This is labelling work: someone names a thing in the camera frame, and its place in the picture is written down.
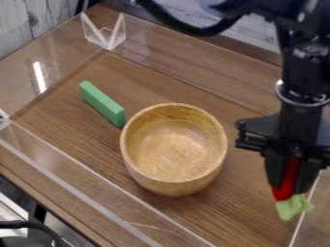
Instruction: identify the green rectangular block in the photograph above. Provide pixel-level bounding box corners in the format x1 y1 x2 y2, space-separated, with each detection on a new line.
79 81 127 127

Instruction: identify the clear acrylic tray enclosure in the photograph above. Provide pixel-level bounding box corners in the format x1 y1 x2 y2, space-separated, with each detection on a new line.
0 12 330 247

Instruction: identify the black cable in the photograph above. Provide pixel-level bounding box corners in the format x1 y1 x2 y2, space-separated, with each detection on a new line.
136 0 246 37

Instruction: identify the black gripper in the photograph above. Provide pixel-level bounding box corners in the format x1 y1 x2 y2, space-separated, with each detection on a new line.
237 103 330 194

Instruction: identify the wooden bowl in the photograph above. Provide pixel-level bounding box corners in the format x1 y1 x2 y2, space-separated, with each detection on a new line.
120 103 229 197

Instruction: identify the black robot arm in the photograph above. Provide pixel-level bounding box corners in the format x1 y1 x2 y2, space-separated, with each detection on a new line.
214 0 330 194

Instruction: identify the red plush strawberry toy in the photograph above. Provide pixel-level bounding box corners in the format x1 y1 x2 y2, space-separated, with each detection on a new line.
273 158 313 222

